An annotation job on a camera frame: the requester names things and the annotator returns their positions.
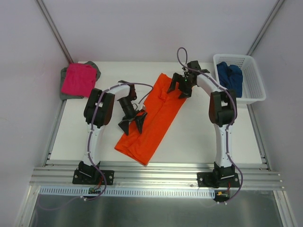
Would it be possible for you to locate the orange t shirt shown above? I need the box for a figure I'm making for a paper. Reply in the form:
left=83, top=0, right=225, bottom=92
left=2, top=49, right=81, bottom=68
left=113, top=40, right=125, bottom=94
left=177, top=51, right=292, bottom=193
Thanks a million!
left=115, top=73, right=185, bottom=165

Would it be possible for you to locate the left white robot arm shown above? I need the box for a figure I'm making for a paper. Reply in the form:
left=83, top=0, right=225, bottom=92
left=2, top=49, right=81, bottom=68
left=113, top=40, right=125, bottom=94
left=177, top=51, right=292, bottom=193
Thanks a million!
left=78, top=80, right=147, bottom=183

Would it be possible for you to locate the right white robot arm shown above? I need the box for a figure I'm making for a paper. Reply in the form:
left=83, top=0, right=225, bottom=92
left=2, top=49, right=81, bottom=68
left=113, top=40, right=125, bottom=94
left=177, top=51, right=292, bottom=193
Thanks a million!
left=167, top=61, right=241, bottom=188

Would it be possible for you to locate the blue t shirt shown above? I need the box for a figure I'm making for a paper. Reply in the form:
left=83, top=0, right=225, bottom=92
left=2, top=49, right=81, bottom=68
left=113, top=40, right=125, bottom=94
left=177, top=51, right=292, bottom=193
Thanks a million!
left=216, top=61, right=243, bottom=98

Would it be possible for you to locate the pink folded t shirt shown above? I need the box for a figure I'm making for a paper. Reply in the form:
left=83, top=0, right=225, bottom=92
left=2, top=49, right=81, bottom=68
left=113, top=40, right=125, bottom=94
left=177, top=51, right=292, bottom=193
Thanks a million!
left=61, top=63, right=97, bottom=97

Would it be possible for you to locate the grey folded t shirt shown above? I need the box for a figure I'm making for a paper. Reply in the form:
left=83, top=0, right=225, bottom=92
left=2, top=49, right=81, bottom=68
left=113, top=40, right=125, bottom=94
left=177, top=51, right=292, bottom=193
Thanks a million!
left=59, top=61, right=101, bottom=100

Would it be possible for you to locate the white plastic basket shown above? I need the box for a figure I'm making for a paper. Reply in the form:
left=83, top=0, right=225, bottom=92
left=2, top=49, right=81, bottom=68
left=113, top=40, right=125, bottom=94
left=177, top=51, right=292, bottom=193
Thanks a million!
left=213, top=54, right=266, bottom=105

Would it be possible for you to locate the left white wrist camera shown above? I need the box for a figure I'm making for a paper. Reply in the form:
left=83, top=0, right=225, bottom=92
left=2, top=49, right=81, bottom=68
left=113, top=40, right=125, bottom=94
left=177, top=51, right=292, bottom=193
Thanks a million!
left=138, top=104, right=146, bottom=111

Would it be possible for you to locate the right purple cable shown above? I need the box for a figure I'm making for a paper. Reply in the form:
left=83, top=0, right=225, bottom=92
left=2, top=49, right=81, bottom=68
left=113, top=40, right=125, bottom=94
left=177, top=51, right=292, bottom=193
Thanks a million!
left=177, top=47, right=243, bottom=190

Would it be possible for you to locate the purple cable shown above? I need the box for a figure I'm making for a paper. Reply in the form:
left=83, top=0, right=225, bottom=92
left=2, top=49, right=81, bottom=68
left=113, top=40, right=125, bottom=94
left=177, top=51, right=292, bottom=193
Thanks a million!
left=87, top=81, right=154, bottom=180
left=177, top=47, right=243, bottom=190

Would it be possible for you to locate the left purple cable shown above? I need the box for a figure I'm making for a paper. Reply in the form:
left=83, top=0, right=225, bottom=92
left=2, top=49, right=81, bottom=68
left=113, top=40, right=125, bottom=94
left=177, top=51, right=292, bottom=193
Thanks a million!
left=87, top=81, right=154, bottom=180

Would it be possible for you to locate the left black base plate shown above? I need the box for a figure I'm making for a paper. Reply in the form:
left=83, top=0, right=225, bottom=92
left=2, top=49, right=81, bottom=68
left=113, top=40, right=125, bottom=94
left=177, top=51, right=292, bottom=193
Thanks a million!
left=72, top=169, right=115, bottom=185

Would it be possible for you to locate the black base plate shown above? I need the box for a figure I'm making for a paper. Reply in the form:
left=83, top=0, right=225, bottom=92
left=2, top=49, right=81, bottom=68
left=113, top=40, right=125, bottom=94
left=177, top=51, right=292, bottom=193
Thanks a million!
left=197, top=172, right=240, bottom=189
left=72, top=169, right=115, bottom=185

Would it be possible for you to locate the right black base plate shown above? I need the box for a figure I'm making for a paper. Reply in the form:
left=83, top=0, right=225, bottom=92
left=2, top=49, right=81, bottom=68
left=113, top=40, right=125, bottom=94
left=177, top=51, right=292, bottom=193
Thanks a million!
left=197, top=172, right=240, bottom=189

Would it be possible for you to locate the aluminium mounting rail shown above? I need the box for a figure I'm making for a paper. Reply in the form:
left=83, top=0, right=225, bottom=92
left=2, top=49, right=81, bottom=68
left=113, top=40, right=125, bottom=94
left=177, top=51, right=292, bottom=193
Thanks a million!
left=30, top=160, right=286, bottom=191

